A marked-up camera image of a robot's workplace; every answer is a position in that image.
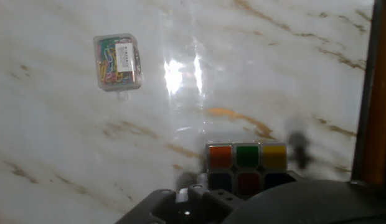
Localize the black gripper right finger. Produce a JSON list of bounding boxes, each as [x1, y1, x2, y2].
[[286, 170, 303, 185]]

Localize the multicolour Rubik's cube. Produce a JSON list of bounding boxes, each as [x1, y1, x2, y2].
[[205, 141, 289, 197]]

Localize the clear box of paper clips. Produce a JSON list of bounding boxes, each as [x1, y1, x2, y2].
[[93, 32, 144, 102]]

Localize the marble pattern sheet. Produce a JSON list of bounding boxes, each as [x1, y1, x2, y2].
[[0, 0, 375, 224]]

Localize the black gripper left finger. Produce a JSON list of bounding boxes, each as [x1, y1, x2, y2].
[[115, 184, 244, 224]]

